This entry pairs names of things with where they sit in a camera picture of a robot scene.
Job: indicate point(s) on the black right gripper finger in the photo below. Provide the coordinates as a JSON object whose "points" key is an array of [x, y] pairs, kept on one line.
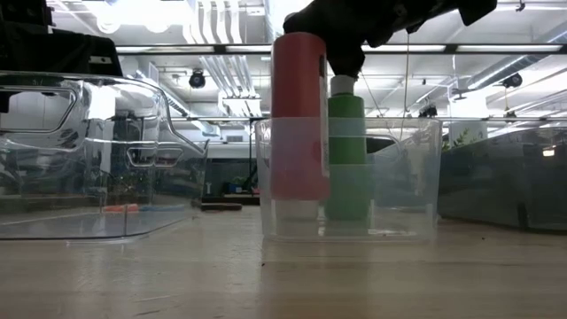
{"points": [[308, 20]]}

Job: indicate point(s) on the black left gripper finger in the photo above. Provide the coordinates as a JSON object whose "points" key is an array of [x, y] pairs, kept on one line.
{"points": [[88, 46], [88, 69]]}

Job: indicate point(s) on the large red paint bottle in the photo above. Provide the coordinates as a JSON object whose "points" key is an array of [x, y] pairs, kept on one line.
{"points": [[299, 111]]}

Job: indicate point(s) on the green paint bottle white cap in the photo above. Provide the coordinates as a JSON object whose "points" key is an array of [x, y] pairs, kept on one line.
{"points": [[347, 133]]}

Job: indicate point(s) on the large clear plastic bin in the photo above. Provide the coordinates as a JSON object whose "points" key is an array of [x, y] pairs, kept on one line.
{"points": [[26, 186]]}

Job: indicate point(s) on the small clear plastic bin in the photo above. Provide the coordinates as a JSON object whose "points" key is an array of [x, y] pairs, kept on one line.
{"points": [[416, 186]]}

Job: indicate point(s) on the smoke-grey plastic tray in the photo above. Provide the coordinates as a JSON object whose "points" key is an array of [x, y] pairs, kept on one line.
{"points": [[500, 186]]}

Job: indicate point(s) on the grey ceiling duct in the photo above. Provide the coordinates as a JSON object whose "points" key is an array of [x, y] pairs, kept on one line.
{"points": [[509, 66]]}

